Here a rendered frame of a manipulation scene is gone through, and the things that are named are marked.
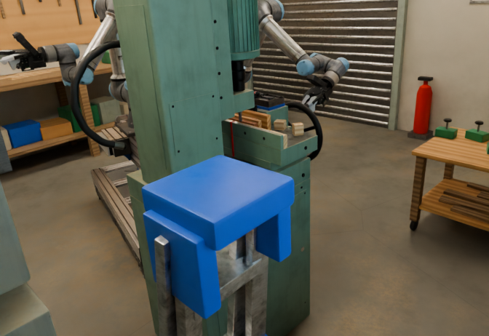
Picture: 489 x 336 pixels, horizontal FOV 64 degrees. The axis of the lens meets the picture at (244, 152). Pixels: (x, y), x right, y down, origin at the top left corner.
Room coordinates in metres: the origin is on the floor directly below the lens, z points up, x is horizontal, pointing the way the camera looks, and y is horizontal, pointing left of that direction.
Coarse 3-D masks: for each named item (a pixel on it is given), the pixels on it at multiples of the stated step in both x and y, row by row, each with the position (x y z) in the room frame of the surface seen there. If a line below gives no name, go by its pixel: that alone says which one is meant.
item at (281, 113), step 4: (276, 108) 1.61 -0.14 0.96; (280, 108) 1.62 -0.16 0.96; (284, 108) 1.63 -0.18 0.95; (260, 112) 1.59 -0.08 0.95; (264, 112) 1.57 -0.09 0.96; (268, 112) 1.57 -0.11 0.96; (272, 112) 1.58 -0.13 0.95; (276, 112) 1.60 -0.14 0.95; (280, 112) 1.61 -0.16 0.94; (284, 112) 1.63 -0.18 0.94; (272, 116) 1.58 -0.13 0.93; (276, 116) 1.60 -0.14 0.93; (280, 116) 1.61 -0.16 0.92; (284, 116) 1.63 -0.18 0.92; (272, 120) 1.58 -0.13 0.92; (272, 124) 1.58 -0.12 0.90
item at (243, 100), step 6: (246, 90) 1.50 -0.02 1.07; (252, 90) 1.50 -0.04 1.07; (234, 96) 1.43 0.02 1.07; (240, 96) 1.45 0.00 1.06; (246, 96) 1.47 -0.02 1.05; (252, 96) 1.49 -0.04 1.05; (234, 102) 1.43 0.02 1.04; (240, 102) 1.45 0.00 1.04; (246, 102) 1.47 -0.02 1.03; (252, 102) 1.49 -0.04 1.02; (234, 108) 1.43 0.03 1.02; (240, 108) 1.45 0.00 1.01; (246, 108) 1.47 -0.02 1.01
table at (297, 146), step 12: (288, 132) 1.46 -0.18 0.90; (228, 144) 1.48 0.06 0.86; (240, 144) 1.43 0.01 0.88; (252, 144) 1.38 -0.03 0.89; (288, 144) 1.33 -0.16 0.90; (300, 144) 1.34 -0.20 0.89; (312, 144) 1.39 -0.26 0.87; (264, 156) 1.34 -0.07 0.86; (276, 156) 1.29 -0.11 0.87; (288, 156) 1.30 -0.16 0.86; (300, 156) 1.34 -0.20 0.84
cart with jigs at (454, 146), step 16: (448, 128) 2.30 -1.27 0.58; (432, 144) 2.18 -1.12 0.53; (448, 144) 2.16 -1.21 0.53; (464, 144) 2.14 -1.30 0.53; (480, 144) 2.13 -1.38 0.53; (416, 160) 2.09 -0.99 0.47; (448, 160) 1.94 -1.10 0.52; (464, 160) 1.92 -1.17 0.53; (480, 160) 1.90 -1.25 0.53; (416, 176) 2.08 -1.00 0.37; (448, 176) 2.39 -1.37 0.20; (416, 192) 2.07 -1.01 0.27; (432, 192) 2.22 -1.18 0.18; (448, 192) 2.17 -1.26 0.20; (464, 192) 2.19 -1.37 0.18; (480, 192) 2.15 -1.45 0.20; (416, 208) 2.06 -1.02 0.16; (432, 208) 2.03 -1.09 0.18; (448, 208) 2.01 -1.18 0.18; (464, 208) 1.97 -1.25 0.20; (480, 208) 1.96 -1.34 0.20; (416, 224) 2.08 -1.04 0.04; (480, 224) 1.83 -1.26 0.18
